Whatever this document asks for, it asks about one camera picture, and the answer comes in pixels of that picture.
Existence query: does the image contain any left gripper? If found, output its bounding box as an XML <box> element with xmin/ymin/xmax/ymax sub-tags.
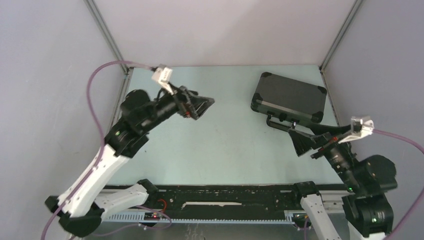
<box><xmin>140</xmin><ymin>81</ymin><xmax>214</xmax><ymax>133</ymax></box>

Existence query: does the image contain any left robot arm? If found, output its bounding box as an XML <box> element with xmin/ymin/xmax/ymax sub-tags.
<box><xmin>45</xmin><ymin>86</ymin><xmax>215</xmax><ymax>238</ymax></box>

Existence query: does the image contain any black poker set case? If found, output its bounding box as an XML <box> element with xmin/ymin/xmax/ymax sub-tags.
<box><xmin>250</xmin><ymin>71</ymin><xmax>327</xmax><ymax>131</ymax></box>

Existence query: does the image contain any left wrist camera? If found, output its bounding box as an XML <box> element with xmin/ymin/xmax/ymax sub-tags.
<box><xmin>150</xmin><ymin>64</ymin><xmax>175</xmax><ymax>95</ymax></box>

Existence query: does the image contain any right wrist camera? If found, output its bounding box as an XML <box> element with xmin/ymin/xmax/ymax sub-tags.
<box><xmin>337</xmin><ymin>115</ymin><xmax>375</xmax><ymax>144</ymax></box>

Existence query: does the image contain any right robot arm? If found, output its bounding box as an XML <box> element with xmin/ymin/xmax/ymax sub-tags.
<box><xmin>287</xmin><ymin>119</ymin><xmax>398</xmax><ymax>239</ymax></box>

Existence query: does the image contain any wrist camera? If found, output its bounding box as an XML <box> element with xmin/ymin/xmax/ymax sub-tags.
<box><xmin>150</xmin><ymin>64</ymin><xmax>175</xmax><ymax>95</ymax></box>
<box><xmin>337</xmin><ymin>115</ymin><xmax>375</xmax><ymax>144</ymax></box>

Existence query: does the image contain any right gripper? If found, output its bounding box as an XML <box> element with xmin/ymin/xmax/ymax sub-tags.
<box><xmin>286</xmin><ymin>121</ymin><xmax>362</xmax><ymax>191</ymax></box>

